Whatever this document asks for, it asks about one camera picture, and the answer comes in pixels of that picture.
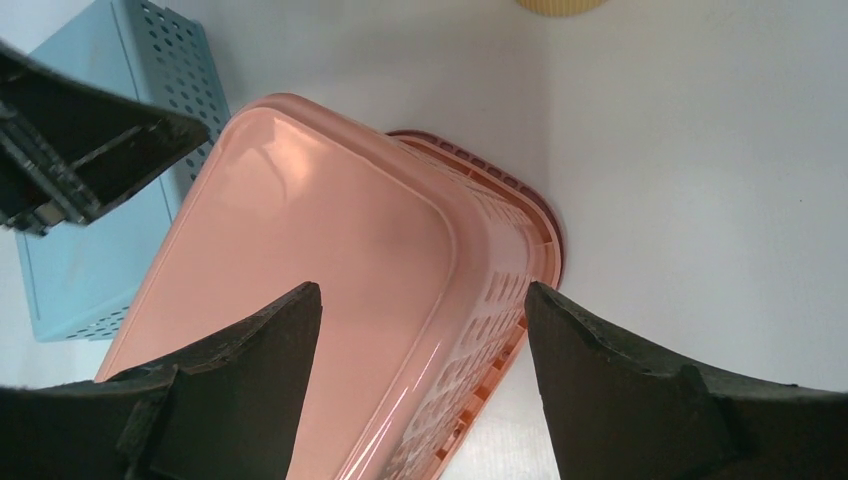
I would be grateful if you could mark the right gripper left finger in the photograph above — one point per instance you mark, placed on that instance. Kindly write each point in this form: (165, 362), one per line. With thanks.
(224, 407)

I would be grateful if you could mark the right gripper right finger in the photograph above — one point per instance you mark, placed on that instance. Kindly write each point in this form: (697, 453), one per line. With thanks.
(618, 406)

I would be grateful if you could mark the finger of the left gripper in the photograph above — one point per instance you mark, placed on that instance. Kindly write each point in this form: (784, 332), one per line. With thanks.
(71, 152)

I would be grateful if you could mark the blue plastic basket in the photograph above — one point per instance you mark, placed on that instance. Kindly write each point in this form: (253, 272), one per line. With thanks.
(81, 281)

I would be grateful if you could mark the pink plastic basket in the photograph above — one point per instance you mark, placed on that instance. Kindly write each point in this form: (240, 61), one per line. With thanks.
(423, 253)

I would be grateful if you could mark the yellow perforated bin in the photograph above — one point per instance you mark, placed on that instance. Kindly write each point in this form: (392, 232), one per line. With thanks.
(560, 8)

